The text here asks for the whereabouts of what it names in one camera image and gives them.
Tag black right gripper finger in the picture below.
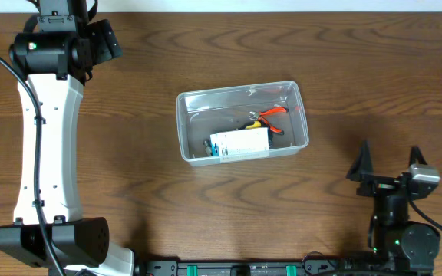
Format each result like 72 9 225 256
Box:
408 146 427 166
346 140 374 182

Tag black yellow slim screwdriver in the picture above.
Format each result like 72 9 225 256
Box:
267 128 273 148

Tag white blue screwdriver box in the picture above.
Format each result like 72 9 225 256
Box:
210 127 269 162

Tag stubby yellow black screwdriver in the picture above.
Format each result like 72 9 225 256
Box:
239 120 262 130

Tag red handled pliers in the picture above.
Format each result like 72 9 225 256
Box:
249 107 289 135

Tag small hammer black handle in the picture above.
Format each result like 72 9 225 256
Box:
203 140 213 156

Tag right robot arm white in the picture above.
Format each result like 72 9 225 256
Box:
346 141 440 274

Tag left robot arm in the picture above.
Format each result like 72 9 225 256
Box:
0 0 134 275

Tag clear plastic storage container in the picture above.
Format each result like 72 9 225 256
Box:
176 80 309 166

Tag black mounting rail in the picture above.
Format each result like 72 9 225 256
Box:
134 258 435 276

